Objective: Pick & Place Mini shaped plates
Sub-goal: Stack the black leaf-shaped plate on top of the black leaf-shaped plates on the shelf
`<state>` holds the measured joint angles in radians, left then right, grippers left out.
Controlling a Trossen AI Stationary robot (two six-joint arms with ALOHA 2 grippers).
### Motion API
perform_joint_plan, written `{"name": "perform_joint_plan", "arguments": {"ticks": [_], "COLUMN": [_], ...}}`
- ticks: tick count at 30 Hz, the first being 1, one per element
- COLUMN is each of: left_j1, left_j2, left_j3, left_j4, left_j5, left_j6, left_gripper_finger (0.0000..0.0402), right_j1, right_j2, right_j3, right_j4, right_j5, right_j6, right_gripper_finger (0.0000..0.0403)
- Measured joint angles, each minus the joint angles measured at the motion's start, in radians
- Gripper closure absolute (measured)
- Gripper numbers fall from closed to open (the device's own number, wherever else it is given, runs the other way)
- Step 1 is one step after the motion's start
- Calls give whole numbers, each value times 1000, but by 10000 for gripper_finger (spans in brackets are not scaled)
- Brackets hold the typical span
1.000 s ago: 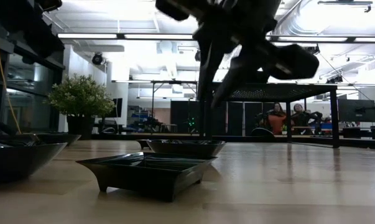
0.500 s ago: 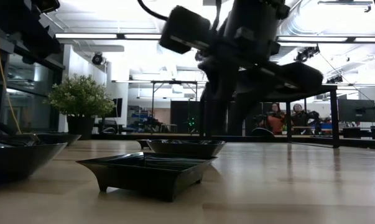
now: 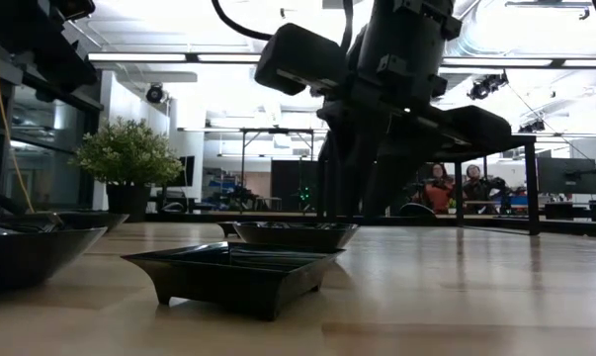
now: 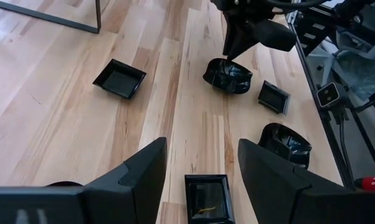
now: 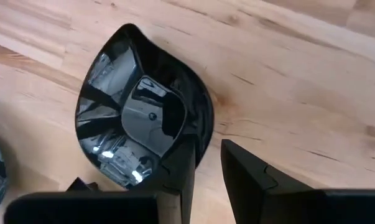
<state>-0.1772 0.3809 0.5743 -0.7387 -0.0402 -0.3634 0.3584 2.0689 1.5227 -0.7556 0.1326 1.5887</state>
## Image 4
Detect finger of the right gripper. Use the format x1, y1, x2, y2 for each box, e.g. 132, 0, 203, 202
255, 19, 298, 52
223, 15, 262, 60

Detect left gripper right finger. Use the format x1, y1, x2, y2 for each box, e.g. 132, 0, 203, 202
238, 138, 375, 224

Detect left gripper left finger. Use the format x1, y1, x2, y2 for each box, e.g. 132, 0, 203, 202
0, 136, 169, 224

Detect black wavy-edged mini plate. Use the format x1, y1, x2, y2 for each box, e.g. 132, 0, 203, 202
201, 57, 254, 95

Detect black leaf-shaped mini plate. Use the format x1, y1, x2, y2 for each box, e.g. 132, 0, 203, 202
45, 180, 84, 188
257, 122, 313, 170

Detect small black square mini plate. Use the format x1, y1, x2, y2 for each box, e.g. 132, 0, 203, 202
183, 173, 236, 224

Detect black labelled drawer cart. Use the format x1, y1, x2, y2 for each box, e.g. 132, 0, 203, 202
294, 9, 339, 58

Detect red item with white lettering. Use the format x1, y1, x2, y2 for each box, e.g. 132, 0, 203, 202
354, 174, 375, 192

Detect black perforated metal shelf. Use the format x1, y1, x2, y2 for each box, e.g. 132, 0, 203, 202
0, 0, 101, 34

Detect small grey table-level camera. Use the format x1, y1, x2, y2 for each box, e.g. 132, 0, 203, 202
316, 81, 342, 109

